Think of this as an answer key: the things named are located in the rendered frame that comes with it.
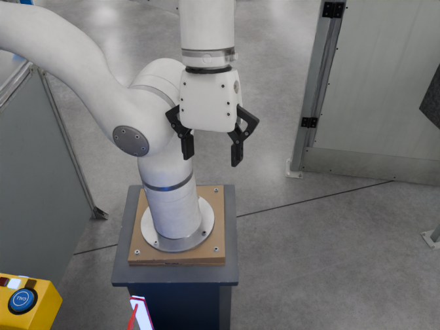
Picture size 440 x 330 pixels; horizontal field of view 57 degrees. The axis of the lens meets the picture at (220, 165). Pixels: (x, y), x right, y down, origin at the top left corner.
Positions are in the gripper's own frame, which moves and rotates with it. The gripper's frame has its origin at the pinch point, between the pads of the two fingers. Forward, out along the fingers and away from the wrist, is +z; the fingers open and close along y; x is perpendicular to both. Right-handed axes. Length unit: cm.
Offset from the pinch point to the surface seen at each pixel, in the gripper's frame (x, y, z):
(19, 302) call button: 20.0, 32.1, 26.7
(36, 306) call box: 18.7, 29.5, 27.8
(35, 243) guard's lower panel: -37, 99, 66
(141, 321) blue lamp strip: 15.4, 7.7, 26.6
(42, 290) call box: 15.9, 30.5, 26.5
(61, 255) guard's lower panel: -54, 105, 84
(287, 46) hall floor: -292, 61, 16
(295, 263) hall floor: -108, 6, 100
